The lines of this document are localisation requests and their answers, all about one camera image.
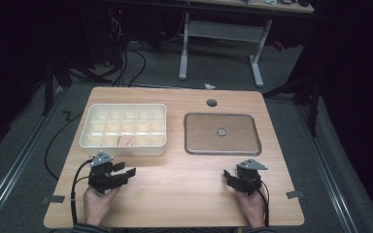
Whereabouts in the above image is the pink sock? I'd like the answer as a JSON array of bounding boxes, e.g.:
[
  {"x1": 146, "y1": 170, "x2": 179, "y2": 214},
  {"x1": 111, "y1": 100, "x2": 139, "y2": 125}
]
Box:
[{"x1": 118, "y1": 134, "x2": 136, "y2": 148}]

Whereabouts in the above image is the grey tape strip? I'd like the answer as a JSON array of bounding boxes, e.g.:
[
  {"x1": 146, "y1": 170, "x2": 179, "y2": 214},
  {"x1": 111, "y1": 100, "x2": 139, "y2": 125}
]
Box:
[
  {"x1": 41, "y1": 194, "x2": 66, "y2": 205},
  {"x1": 286, "y1": 189, "x2": 306, "y2": 200}
]

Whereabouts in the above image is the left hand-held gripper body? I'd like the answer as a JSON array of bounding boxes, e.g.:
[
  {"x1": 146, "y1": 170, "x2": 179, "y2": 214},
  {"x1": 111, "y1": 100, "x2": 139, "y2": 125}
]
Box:
[{"x1": 87, "y1": 150, "x2": 126, "y2": 195}]

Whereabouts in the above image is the person's right hand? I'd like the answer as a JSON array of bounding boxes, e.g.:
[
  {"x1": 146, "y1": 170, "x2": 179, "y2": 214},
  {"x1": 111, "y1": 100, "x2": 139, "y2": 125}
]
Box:
[{"x1": 234, "y1": 187, "x2": 269, "y2": 229}]

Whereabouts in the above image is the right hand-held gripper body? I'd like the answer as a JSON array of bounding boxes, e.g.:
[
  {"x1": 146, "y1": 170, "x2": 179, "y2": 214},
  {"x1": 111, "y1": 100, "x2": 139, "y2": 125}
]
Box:
[{"x1": 231, "y1": 158, "x2": 269, "y2": 197}]

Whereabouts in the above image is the cream divided storage box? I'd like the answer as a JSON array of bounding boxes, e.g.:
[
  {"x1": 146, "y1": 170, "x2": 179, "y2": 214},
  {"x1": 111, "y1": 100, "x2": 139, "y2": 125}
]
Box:
[{"x1": 79, "y1": 102, "x2": 169, "y2": 157}]

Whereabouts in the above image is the wooden desk with white legs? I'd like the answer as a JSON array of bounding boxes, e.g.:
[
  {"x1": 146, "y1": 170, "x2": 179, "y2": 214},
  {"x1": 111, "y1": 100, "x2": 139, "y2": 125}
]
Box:
[{"x1": 177, "y1": 0, "x2": 316, "y2": 88}]

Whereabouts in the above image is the hand-held gripper black cable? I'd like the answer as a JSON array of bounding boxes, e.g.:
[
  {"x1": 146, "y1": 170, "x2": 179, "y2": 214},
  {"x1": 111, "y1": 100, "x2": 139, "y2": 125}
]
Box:
[
  {"x1": 254, "y1": 179, "x2": 271, "y2": 228},
  {"x1": 70, "y1": 157, "x2": 94, "y2": 226}
]

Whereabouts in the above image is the metal floor rail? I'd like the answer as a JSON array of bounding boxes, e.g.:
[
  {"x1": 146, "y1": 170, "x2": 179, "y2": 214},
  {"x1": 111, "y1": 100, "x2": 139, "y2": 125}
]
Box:
[
  {"x1": 0, "y1": 86, "x2": 64, "y2": 225},
  {"x1": 295, "y1": 105, "x2": 359, "y2": 233}
]

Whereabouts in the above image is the left hand-held gripper black cable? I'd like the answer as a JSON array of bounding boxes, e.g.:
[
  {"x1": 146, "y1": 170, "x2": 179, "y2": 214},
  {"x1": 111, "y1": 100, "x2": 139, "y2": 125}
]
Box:
[{"x1": 70, "y1": 157, "x2": 94, "y2": 226}]

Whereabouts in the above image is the black floor cable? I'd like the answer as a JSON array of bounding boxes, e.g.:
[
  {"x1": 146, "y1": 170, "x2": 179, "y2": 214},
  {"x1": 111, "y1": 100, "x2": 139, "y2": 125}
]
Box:
[{"x1": 44, "y1": 111, "x2": 85, "y2": 182}]

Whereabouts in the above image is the red object on floor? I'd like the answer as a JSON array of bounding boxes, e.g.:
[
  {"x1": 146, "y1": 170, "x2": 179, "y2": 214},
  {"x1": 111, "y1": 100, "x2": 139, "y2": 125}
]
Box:
[{"x1": 272, "y1": 40, "x2": 287, "y2": 52}]

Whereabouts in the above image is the black metal stand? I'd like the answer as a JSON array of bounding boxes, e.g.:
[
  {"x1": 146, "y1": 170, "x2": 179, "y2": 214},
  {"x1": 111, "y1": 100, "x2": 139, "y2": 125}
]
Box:
[
  {"x1": 41, "y1": 54, "x2": 74, "y2": 117},
  {"x1": 261, "y1": 62, "x2": 325, "y2": 137}
]

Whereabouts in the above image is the person's left hand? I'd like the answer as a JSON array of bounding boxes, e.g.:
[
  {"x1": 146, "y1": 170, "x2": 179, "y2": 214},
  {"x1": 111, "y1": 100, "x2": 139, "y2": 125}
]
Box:
[{"x1": 83, "y1": 185, "x2": 121, "y2": 227}]

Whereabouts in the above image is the right hand-held gripper black cable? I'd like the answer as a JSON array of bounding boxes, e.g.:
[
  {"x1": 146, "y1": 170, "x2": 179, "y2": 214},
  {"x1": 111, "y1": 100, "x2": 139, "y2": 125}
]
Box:
[{"x1": 254, "y1": 179, "x2": 271, "y2": 228}]

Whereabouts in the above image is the clear lid with round knob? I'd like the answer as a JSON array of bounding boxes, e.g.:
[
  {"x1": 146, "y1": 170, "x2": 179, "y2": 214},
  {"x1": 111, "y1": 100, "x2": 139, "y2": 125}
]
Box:
[{"x1": 183, "y1": 112, "x2": 263, "y2": 156}]

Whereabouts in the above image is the bundle of black cables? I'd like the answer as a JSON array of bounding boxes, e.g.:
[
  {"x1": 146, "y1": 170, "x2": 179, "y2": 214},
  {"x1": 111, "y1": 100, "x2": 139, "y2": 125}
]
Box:
[{"x1": 108, "y1": 16, "x2": 148, "y2": 88}]

